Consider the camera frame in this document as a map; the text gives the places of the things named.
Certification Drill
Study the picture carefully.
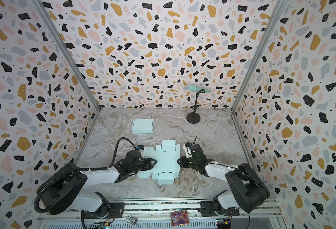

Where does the circuit board left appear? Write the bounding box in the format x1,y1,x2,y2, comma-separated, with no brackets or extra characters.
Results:
96,220,114,229

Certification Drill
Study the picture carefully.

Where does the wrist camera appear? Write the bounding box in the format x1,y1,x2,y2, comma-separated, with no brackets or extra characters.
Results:
183,142,192,158
136,145,145,151

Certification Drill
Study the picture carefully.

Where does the colourful square card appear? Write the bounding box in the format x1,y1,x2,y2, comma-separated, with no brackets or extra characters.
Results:
170,210,189,227

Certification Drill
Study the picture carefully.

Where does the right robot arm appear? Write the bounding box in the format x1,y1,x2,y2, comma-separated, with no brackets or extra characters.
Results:
177,142,270,216

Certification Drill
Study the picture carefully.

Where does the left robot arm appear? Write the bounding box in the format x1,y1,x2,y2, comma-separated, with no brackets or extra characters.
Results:
33,150,157,218

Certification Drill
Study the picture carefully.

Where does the black microphone stand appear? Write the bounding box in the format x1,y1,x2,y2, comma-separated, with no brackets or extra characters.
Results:
186,89,205,124

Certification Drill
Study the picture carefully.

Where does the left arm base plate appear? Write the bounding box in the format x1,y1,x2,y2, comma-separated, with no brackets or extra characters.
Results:
96,202,125,219

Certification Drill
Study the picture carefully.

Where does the aluminium mounting rail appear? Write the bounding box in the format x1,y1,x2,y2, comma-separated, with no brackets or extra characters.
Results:
36,197,286,229

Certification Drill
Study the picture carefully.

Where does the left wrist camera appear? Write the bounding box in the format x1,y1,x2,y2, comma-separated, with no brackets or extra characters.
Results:
136,145,145,151

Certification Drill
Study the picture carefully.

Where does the circuit board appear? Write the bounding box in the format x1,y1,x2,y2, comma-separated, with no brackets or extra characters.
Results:
96,220,114,229
216,218,232,229

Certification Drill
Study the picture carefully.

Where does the mint paper box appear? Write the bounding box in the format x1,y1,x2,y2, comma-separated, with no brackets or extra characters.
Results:
132,119,154,134
137,140,180,185

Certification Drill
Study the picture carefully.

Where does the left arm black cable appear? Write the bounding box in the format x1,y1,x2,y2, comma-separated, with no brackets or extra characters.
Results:
33,137,138,213

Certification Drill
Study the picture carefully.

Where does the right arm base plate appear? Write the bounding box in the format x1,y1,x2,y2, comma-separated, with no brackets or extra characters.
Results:
198,201,239,217

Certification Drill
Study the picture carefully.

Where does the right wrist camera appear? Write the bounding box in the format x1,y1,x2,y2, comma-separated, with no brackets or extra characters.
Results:
183,142,192,158

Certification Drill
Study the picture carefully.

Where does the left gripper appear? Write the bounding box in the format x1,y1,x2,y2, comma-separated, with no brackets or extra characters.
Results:
131,157,158,174

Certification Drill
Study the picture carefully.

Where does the circuit board right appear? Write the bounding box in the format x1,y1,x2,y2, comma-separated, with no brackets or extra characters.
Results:
216,218,232,229

